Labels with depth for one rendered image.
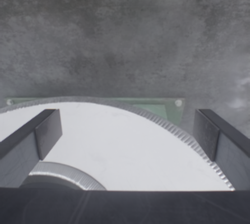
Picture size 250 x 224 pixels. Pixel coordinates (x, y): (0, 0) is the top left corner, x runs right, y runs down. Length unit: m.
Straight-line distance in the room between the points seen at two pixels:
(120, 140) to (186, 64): 0.49
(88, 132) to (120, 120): 0.12
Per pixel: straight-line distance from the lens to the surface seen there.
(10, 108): 0.84
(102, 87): 0.94
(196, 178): 0.53
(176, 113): 1.04
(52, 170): 0.57
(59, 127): 0.17
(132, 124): 0.61
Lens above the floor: 0.73
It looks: 49 degrees down
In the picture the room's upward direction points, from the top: 175 degrees counter-clockwise
